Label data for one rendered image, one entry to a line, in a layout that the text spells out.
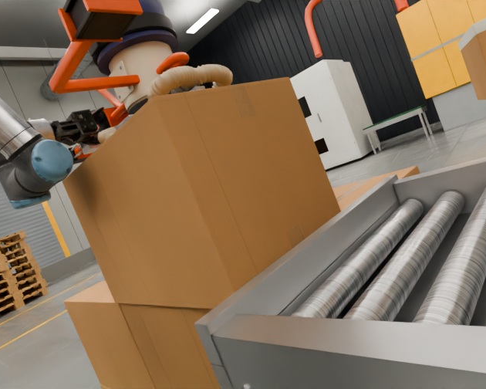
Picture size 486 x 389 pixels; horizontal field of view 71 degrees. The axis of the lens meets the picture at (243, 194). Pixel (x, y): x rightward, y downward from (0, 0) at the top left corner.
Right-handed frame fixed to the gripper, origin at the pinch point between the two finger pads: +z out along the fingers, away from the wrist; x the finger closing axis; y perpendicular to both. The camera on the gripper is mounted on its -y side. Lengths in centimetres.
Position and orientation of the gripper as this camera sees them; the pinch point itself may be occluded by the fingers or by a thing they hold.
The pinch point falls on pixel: (112, 123)
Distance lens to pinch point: 121.1
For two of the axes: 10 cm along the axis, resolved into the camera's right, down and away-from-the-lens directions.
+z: 6.5, -3.3, 6.9
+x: -3.8, -9.2, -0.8
